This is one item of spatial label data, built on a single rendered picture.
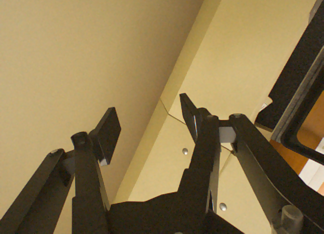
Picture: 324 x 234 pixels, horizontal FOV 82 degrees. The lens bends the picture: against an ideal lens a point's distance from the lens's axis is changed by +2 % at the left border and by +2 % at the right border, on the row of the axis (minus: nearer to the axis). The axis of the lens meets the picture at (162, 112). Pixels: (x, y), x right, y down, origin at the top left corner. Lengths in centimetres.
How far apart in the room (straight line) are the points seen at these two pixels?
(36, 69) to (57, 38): 8
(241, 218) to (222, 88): 16
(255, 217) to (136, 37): 54
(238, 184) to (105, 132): 17
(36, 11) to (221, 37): 37
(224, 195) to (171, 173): 8
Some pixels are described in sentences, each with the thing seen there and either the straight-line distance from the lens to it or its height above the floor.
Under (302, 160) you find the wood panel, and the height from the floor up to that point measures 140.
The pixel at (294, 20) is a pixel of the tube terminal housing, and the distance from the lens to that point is 27.
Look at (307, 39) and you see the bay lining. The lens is 58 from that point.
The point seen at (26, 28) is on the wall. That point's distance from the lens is 50.
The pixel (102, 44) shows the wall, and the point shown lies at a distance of 56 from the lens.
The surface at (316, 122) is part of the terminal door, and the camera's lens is 56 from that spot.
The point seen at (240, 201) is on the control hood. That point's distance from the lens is 26.
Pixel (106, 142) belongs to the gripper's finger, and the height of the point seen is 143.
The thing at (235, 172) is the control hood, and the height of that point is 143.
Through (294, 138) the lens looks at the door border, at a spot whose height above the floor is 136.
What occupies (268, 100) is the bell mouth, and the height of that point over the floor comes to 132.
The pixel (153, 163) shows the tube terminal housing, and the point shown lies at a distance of 31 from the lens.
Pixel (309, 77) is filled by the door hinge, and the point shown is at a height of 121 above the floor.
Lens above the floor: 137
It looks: 9 degrees up
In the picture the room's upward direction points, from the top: 155 degrees counter-clockwise
